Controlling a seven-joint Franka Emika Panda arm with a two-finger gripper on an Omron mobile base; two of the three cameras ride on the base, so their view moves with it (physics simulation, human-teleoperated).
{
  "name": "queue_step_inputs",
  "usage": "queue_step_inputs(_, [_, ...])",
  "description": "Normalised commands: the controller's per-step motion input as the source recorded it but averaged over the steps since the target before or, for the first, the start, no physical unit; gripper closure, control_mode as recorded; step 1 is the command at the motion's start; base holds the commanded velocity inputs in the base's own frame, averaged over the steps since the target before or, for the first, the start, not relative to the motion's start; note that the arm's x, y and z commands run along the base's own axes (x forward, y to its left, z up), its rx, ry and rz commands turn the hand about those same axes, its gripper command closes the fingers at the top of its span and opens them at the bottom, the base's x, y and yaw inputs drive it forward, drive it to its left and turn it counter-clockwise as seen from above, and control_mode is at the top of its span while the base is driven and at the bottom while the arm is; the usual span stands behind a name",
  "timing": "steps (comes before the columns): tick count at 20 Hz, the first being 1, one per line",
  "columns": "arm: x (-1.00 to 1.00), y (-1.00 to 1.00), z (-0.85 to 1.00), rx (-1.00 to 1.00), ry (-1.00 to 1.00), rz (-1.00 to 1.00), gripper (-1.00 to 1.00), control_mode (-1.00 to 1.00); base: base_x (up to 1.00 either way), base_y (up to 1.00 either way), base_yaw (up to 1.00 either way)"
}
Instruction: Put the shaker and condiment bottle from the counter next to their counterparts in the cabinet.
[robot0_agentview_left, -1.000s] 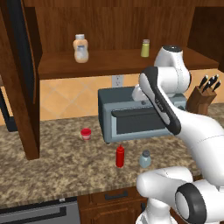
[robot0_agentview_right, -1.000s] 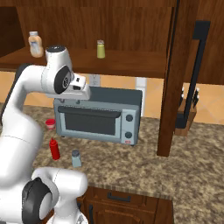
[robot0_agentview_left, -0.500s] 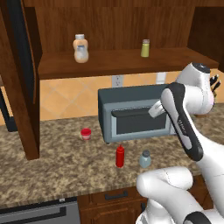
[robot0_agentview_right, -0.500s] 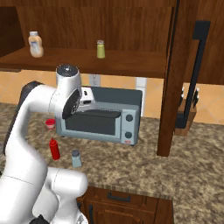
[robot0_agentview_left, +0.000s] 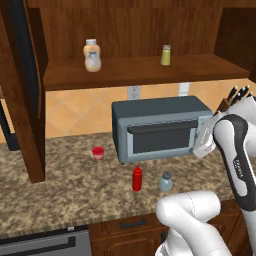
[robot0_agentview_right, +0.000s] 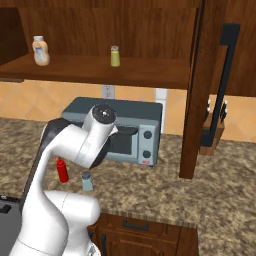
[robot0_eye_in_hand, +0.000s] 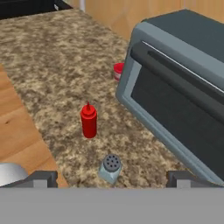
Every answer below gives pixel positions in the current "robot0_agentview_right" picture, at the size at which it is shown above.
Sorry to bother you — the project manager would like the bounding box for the beige condiment bottle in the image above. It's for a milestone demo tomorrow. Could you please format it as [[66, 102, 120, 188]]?
[[32, 35, 51, 67]]

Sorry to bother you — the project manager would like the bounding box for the grey toaster oven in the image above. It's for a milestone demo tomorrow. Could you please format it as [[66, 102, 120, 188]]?
[[60, 96, 164, 168]]

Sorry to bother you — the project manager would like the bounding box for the black cabinet door handle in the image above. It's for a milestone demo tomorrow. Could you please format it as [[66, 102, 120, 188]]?
[[200, 23, 242, 148]]

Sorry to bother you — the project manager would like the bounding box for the wooden base cabinet door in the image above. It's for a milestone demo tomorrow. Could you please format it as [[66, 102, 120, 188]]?
[[89, 229, 179, 256]]

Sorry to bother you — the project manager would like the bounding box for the black base cabinet handle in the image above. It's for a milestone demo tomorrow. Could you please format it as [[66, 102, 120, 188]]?
[[100, 233, 108, 256]]

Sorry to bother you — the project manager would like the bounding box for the green shaker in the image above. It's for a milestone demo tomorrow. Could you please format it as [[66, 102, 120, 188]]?
[[110, 45, 121, 68]]

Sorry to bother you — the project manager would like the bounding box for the black drawer handle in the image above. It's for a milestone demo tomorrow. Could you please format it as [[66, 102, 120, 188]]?
[[122, 219, 151, 232]]

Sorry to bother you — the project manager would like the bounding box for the white wall switch plate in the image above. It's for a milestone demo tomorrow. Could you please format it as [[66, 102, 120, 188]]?
[[154, 87, 169, 134]]

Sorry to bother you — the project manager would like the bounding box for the open wooden cabinet door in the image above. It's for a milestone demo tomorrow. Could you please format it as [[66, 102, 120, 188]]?
[[178, 0, 256, 180]]

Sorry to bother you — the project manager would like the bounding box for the wooden wall cabinet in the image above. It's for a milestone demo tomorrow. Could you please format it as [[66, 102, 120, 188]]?
[[0, 0, 203, 91]]

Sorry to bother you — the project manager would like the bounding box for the grey shaker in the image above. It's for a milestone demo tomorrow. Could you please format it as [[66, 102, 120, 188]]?
[[81, 170, 94, 192]]

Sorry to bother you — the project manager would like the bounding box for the white wall socket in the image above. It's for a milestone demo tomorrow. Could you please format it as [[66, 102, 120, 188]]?
[[101, 84, 116, 100]]

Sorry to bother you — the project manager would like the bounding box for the wooden knife block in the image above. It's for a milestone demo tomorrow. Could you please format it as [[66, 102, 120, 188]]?
[[199, 99, 229, 157]]

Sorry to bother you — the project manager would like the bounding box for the red condiment bottle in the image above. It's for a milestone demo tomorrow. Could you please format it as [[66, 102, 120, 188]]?
[[56, 157, 70, 184]]

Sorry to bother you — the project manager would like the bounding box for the wooden drawer front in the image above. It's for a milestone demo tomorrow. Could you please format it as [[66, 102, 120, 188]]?
[[89, 212, 183, 238]]

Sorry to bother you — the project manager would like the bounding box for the grey hob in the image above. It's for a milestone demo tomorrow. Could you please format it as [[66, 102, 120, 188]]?
[[0, 195, 24, 256]]

